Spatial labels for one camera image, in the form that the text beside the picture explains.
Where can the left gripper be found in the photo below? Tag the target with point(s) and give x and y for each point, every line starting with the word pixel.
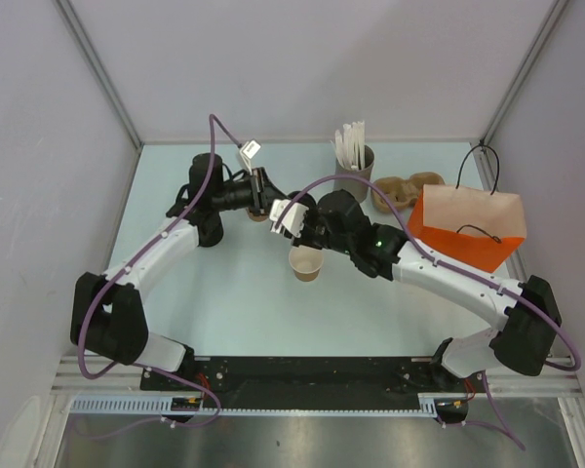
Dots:
pixel 262 191

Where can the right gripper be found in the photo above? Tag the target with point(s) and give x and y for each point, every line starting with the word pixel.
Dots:
pixel 303 238

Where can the single brown paper cup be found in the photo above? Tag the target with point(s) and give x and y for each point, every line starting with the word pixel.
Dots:
pixel 306 263

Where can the orange paper bag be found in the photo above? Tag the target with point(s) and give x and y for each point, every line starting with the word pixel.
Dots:
pixel 481 228

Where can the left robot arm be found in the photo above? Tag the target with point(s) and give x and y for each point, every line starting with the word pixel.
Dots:
pixel 108 316

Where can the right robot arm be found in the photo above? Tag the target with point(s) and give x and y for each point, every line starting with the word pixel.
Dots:
pixel 521 317

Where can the stack of brown paper cups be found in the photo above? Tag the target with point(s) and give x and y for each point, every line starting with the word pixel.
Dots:
pixel 257 217

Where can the grey cylindrical holder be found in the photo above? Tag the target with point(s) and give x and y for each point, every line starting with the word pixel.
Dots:
pixel 353 182

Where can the stack of black lids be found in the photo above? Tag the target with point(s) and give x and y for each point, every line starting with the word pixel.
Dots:
pixel 210 230

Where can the remaining cardboard cup carrier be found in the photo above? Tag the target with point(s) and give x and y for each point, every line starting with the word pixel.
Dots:
pixel 402 193

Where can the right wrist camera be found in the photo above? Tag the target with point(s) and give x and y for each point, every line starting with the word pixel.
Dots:
pixel 287 217

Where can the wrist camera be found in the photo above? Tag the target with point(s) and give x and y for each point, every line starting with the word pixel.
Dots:
pixel 287 217
pixel 246 153

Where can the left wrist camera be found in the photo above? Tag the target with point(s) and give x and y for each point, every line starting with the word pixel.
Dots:
pixel 246 153

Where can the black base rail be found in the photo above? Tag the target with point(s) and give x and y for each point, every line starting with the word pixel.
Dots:
pixel 324 381

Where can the white slotted cable duct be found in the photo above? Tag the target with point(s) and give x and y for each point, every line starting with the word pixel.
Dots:
pixel 402 406

